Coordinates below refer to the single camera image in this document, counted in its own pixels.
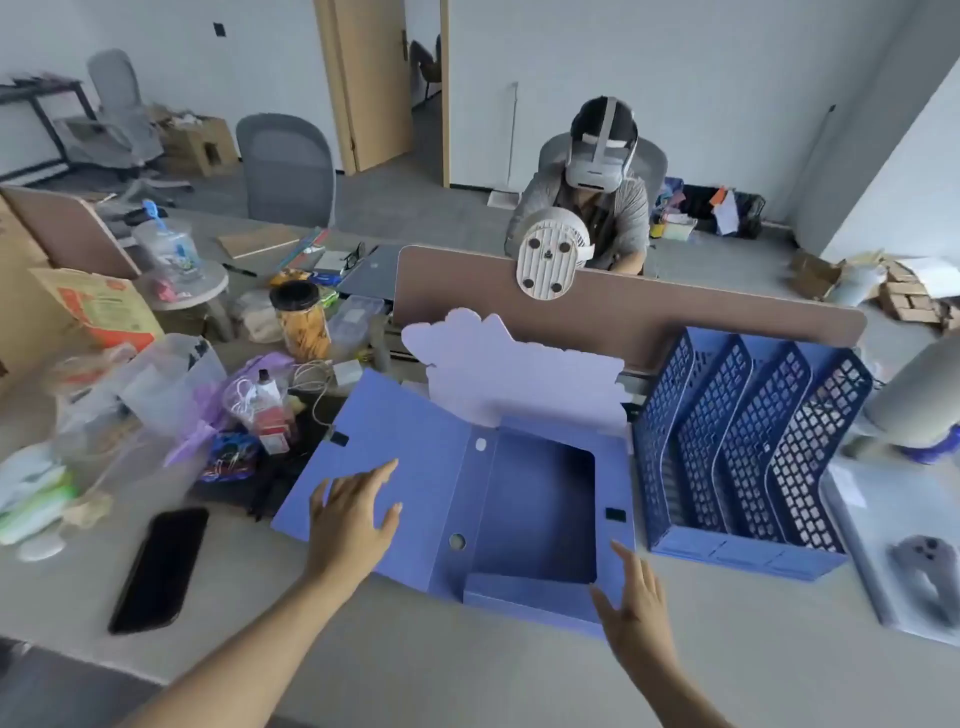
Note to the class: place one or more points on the wooden door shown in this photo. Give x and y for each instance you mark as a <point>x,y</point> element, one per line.
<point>371,82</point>

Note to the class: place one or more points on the stack of cardboard pieces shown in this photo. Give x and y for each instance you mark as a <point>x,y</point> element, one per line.
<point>911,296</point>

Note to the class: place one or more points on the black eyeglasses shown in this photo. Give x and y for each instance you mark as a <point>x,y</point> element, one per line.
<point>352,256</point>

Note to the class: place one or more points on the gray flat tray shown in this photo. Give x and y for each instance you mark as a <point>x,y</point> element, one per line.
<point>862,540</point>

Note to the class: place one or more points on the person's right hand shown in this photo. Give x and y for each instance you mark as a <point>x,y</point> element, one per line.
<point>641,622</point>

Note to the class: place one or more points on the clear plastic container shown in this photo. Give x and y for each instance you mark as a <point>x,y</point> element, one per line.
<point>354,322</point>

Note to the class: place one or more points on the gray hand controller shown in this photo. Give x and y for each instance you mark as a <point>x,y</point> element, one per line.
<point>926,574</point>

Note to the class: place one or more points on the person's left forearm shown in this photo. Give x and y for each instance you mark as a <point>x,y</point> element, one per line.
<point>247,660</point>

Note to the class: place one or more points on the purple plastic bag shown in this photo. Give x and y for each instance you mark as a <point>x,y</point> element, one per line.
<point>206,420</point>

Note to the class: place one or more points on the white desk fan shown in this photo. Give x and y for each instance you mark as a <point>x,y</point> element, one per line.
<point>551,259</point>

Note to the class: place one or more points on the person's right thumb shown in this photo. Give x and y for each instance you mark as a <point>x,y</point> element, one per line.
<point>604,601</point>

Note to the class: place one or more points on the orange printed cardboard package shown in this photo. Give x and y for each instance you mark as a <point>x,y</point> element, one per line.
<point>105,307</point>

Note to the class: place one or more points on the gray cylindrical device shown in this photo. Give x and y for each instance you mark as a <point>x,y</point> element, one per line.
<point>919,397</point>

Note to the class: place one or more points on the white headset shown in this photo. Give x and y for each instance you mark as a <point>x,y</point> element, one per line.
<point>596,169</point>

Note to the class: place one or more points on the person's left thumb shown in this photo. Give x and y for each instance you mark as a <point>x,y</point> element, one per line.
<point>390,520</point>

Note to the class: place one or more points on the gray laptop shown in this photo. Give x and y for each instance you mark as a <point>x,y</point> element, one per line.
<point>375,274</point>

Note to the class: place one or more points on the black metal table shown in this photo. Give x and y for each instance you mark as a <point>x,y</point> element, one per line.
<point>41,94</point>

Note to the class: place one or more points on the person's left hand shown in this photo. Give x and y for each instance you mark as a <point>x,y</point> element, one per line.
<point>345,529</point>

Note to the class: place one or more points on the colourful snack packet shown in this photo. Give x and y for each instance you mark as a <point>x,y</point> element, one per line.
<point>231,457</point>

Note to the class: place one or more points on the clear plastic bag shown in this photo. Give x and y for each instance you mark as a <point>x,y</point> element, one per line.
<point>172,382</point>

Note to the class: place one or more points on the blue open file box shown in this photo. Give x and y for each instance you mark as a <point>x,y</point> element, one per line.
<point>517,480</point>

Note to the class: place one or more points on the black-lidded snack jar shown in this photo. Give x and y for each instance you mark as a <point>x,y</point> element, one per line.
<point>301,326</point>

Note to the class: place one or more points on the black smartphone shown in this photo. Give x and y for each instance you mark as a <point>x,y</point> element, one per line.
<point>160,570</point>

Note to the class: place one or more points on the dark gray office chair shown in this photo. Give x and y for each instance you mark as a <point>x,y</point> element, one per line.
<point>286,172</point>

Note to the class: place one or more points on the blue plastic file rack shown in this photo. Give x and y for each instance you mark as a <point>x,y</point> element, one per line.
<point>750,450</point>

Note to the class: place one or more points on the pale lavender paper cutout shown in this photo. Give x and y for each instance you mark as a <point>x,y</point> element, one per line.
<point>495,367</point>

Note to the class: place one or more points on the brown desk divider panel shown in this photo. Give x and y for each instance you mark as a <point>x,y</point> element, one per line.
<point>675,307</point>

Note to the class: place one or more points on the red and white bottle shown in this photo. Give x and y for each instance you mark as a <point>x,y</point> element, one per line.
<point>271,416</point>

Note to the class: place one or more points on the brown cardboard box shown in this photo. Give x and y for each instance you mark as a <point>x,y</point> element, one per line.
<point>196,146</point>

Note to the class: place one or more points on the black bin of colourful items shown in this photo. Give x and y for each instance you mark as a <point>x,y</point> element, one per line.
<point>705,206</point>

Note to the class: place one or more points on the white charger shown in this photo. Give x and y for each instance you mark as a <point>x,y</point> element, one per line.
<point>347,373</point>

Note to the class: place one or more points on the person's left little finger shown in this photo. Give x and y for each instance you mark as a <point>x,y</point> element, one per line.
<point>320,495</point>

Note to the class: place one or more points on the black pen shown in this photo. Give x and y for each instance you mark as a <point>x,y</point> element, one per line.
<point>238,270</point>

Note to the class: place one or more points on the person's right forearm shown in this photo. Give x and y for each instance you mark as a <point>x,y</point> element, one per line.
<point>679,701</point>

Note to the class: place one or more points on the brown flat board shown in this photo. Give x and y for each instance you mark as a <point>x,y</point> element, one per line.
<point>259,241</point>

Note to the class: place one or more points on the light gray office chair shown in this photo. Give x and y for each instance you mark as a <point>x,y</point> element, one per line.
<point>112,112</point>

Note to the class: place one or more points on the small open cardboard box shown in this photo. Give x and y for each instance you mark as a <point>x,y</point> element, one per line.
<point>814,276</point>

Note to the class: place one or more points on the clear blue-lidded water jug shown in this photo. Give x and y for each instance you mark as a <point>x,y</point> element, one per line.
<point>169,247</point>

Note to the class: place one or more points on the small round white table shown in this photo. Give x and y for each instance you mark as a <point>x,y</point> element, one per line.
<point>202,289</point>

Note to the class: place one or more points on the green and white wipes packet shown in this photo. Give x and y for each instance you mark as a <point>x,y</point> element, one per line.
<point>30,499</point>

